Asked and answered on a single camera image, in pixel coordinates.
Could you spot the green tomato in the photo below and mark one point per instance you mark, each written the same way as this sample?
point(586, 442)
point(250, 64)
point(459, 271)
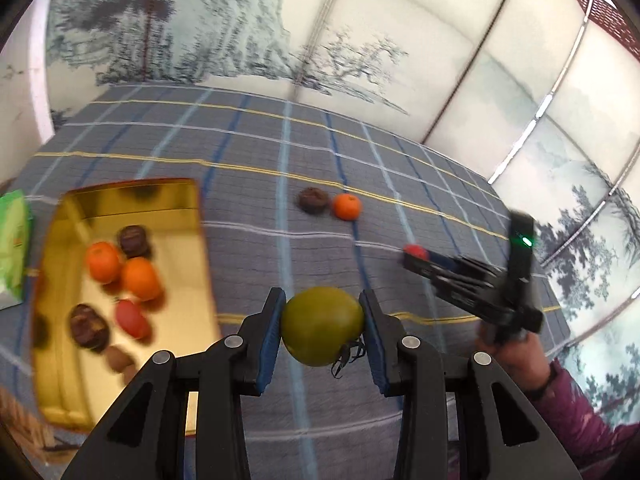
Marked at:
point(322, 327)

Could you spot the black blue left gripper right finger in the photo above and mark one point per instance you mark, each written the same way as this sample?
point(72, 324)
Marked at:
point(501, 435)

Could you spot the person right hand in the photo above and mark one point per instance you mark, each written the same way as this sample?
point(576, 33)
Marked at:
point(524, 360)

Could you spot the green tissue pack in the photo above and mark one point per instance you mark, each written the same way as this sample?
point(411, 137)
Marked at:
point(15, 234)

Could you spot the purple sleeve forearm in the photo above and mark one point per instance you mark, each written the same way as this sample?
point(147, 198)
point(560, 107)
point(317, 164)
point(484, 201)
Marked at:
point(592, 443)

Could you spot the small orange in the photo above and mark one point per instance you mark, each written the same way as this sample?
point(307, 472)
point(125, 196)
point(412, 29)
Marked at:
point(346, 207)

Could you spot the landscape painted folding screen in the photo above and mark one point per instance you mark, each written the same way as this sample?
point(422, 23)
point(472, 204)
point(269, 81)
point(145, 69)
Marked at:
point(447, 114)

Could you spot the dark brown mangosteen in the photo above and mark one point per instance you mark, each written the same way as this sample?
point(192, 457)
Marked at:
point(133, 241)

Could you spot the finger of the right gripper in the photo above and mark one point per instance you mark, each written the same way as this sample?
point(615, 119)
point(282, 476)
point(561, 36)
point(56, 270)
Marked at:
point(462, 270)
point(475, 299)

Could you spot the large orange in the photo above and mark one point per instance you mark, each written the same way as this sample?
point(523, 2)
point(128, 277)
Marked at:
point(141, 279)

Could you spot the orange mandarin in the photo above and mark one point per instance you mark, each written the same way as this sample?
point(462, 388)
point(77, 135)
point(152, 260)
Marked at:
point(103, 262)

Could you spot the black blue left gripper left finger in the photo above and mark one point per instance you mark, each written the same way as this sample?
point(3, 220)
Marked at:
point(141, 435)

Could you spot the small red tomato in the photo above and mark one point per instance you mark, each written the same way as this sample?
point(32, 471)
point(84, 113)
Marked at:
point(416, 251)

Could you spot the wooden chair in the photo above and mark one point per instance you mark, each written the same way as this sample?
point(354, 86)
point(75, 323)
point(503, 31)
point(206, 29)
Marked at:
point(32, 434)

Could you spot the gold metal tray red rim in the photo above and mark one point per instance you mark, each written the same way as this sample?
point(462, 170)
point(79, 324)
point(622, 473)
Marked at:
point(74, 386)

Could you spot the grey plaid tablecloth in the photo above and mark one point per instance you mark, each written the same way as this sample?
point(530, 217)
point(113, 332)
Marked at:
point(249, 156)

